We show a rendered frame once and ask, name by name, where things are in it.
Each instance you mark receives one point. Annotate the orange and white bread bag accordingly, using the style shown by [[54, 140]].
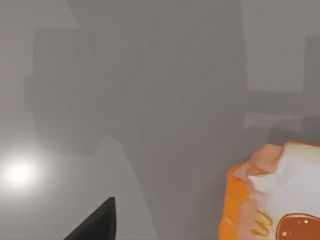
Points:
[[275, 195]]

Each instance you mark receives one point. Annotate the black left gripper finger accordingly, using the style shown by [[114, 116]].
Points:
[[100, 222]]

